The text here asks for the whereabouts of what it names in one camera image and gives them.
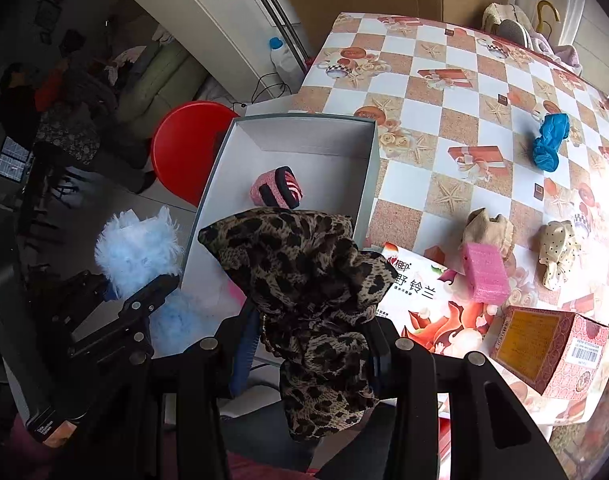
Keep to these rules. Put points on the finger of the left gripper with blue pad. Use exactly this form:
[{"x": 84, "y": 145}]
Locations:
[{"x": 139, "y": 304}]

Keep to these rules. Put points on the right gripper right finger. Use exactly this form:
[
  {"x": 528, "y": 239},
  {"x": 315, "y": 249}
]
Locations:
[{"x": 381, "y": 341}]

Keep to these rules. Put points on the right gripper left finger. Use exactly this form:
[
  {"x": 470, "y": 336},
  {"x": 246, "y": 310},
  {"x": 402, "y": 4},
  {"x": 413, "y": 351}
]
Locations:
[{"x": 244, "y": 356}]

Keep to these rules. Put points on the leopard print scrunchie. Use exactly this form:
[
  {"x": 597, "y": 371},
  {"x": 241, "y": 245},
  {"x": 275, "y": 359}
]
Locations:
[{"x": 314, "y": 290}]

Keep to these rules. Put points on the light blue fluffy duster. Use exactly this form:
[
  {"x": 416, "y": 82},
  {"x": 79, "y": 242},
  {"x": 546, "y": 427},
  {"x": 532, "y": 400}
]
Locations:
[{"x": 131, "y": 252}]

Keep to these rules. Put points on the large pink sponge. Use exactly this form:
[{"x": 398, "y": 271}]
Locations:
[{"x": 485, "y": 273}]

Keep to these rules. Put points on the pink black striped sock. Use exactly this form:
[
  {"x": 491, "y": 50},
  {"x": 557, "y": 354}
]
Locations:
[{"x": 277, "y": 188}]

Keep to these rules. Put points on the beige knitted sock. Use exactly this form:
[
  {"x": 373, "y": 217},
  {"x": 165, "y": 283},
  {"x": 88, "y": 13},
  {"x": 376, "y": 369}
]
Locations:
[{"x": 496, "y": 231}]

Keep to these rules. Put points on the cream polka dot scrunchie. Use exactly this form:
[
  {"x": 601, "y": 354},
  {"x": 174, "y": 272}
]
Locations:
[{"x": 559, "y": 254}]

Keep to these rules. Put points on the blue cloth bundle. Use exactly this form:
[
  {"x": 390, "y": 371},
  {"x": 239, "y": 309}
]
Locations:
[{"x": 554, "y": 130}]

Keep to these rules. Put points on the tissue pack floral print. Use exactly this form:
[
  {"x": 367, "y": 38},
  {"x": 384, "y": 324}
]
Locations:
[{"x": 432, "y": 305}]

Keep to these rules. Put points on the red patterned carton box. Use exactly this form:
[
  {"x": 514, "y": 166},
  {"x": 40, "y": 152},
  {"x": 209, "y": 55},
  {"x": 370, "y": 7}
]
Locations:
[{"x": 556, "y": 353}]

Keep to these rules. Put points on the grey white storage box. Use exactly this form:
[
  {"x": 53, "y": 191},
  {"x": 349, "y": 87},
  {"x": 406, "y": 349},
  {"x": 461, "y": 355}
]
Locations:
[{"x": 325, "y": 163}]

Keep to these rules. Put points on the red plastic stool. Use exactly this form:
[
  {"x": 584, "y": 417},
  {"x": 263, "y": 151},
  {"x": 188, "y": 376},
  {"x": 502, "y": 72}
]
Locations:
[{"x": 185, "y": 145}]

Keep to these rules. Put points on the checkered patterned tablecloth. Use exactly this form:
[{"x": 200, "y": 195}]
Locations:
[{"x": 456, "y": 112}]

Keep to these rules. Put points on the white bottle blue cap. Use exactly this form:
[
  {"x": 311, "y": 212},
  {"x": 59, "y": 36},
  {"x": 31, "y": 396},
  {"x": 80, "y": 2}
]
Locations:
[{"x": 286, "y": 64}]

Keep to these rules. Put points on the green sofa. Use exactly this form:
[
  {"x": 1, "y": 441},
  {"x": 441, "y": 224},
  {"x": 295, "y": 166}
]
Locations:
[{"x": 163, "y": 77}]

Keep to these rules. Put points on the white cabinet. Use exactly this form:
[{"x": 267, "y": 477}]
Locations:
[{"x": 229, "y": 37}]

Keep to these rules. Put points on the pink cloth pile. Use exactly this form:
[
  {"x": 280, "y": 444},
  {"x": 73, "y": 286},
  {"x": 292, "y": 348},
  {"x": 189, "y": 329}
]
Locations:
[{"x": 566, "y": 56}]

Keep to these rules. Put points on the red handled mop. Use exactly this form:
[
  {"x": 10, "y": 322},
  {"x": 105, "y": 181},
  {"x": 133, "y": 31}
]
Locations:
[{"x": 282, "y": 22}]

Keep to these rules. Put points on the yellow umbrella handle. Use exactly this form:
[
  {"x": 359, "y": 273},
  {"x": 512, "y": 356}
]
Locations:
[{"x": 547, "y": 17}]

